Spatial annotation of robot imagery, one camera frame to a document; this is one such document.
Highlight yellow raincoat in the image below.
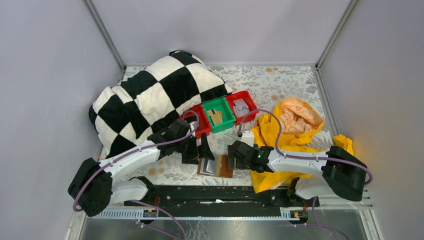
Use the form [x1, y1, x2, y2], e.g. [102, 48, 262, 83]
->
[248, 96, 355, 195]

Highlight white cards in red bin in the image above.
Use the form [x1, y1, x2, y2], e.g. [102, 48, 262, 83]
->
[233, 98, 250, 118]

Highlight left red plastic bin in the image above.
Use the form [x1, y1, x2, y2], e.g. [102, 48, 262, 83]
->
[179, 104, 212, 140]

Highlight black white checkered blanket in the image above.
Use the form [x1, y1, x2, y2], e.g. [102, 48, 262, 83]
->
[88, 50, 233, 158]

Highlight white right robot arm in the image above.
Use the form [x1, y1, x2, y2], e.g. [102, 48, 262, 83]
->
[228, 140, 371, 202]

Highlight gold cards in green bin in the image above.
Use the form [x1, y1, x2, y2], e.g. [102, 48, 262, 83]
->
[207, 109, 223, 126]

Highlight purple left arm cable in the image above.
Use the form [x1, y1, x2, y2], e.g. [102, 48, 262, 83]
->
[72, 110, 200, 213]

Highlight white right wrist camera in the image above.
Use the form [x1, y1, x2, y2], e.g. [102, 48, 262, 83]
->
[240, 131, 255, 147]

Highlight red plastic bin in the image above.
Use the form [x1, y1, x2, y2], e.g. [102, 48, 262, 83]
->
[179, 104, 212, 140]
[225, 90, 257, 126]

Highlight floral table mat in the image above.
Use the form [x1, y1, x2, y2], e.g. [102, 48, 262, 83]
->
[122, 66, 333, 191]

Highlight grey credit card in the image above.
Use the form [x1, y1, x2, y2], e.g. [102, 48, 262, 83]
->
[200, 158, 217, 176]

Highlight brown leather card holder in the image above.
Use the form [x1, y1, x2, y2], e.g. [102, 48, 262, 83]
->
[197, 155, 234, 179]

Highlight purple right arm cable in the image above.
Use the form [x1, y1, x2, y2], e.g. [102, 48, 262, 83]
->
[237, 109, 374, 186]

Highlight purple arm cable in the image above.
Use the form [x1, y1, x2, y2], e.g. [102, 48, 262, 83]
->
[237, 109, 374, 186]
[72, 110, 200, 213]

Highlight green plastic bin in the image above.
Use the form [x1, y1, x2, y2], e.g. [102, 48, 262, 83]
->
[201, 97, 236, 134]

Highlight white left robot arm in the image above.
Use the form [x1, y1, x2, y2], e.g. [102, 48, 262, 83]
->
[67, 115, 200, 217]

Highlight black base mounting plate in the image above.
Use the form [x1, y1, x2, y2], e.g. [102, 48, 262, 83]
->
[140, 185, 320, 218]

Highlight right red plastic bin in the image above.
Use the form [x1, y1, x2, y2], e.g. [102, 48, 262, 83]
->
[225, 90, 257, 126]

